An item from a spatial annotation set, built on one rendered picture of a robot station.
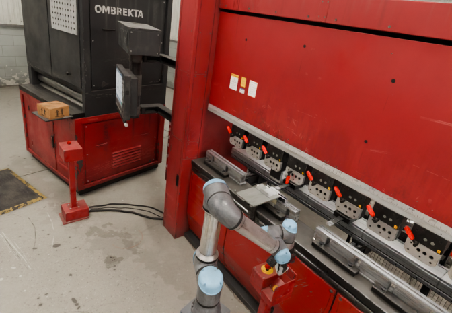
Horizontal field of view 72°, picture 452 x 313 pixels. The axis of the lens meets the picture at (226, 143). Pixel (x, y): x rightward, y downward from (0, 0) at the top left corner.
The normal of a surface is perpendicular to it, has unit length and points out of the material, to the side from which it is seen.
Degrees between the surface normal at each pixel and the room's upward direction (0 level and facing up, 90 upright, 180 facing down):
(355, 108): 90
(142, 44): 90
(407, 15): 90
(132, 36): 90
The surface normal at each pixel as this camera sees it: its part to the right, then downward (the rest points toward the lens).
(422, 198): -0.78, 0.14
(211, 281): 0.17, -0.85
